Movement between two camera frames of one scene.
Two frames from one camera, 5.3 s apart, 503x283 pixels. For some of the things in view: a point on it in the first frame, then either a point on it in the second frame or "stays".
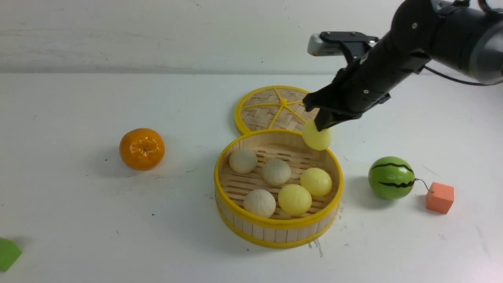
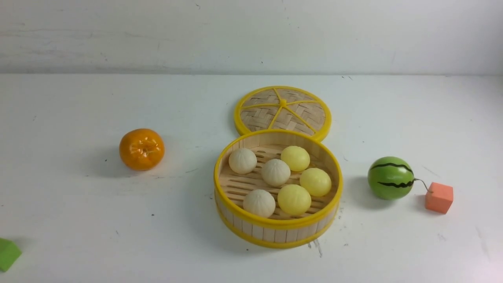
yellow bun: (316, 181) stays
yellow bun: (319, 140) to (297, 158)
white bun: (260, 203) stays
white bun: (243, 161) stays
